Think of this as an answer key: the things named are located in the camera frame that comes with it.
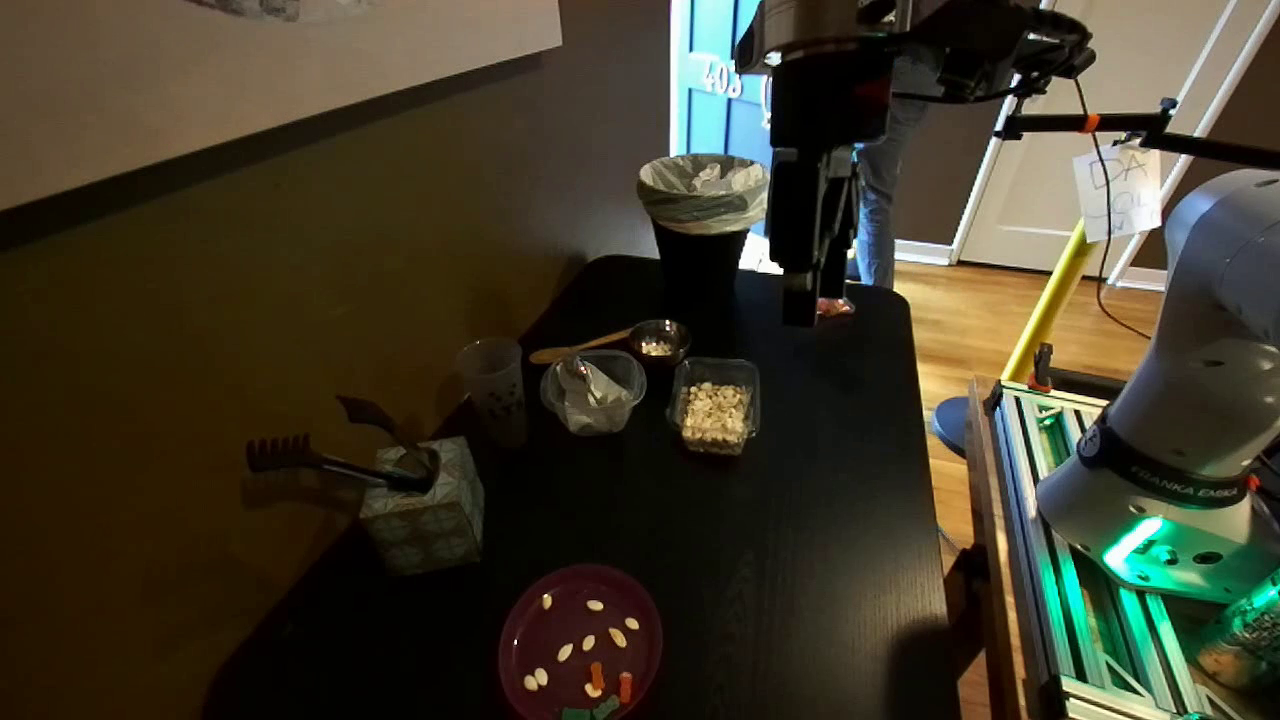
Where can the person in blue jeans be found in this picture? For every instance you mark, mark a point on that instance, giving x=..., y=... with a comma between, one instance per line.
x=877, y=202

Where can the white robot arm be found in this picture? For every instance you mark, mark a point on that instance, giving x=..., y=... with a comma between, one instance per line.
x=1202, y=386

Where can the crumpled white tissue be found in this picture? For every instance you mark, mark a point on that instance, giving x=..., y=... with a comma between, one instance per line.
x=588, y=386

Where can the orange candy piece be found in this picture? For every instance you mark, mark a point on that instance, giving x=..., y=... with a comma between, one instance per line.
x=626, y=685
x=594, y=681

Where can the aluminium frame cart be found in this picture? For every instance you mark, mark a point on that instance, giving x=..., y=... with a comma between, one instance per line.
x=1065, y=600

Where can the clear plastic bowl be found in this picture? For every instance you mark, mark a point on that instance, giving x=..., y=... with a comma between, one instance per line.
x=594, y=393

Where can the yellow slanted pole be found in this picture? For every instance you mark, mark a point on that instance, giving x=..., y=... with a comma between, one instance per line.
x=1044, y=305

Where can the blue round floor base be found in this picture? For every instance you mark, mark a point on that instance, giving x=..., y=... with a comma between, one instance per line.
x=948, y=425

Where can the white trash bag liner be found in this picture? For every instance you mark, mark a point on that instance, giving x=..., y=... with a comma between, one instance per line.
x=700, y=191

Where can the white panel door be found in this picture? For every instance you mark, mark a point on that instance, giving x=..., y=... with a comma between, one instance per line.
x=1027, y=187

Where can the black slotted utensil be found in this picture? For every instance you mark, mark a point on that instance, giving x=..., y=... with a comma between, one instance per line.
x=333, y=464

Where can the purple plate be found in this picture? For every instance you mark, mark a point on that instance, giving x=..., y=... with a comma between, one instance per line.
x=560, y=624

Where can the white bean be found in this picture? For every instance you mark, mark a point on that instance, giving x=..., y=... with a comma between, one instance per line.
x=618, y=638
x=588, y=642
x=594, y=606
x=533, y=681
x=629, y=620
x=545, y=600
x=565, y=654

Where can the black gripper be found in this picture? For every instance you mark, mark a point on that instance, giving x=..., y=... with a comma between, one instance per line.
x=810, y=174

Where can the white paper tag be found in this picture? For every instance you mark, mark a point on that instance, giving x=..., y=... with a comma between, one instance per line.
x=1118, y=193

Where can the wooden spoon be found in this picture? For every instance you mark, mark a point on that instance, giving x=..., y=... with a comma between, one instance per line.
x=575, y=349

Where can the blue door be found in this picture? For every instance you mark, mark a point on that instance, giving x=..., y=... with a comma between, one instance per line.
x=723, y=92

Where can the clear square food container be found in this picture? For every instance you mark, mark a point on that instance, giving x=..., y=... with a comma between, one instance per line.
x=718, y=405

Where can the small pink snack pack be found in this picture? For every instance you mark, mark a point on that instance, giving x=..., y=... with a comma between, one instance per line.
x=837, y=305

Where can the black boom stand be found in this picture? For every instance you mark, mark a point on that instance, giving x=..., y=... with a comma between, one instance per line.
x=1133, y=127

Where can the white wall board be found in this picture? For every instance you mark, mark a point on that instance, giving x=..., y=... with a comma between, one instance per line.
x=266, y=66

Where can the black trash can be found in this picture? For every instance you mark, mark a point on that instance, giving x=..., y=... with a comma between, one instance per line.
x=700, y=273

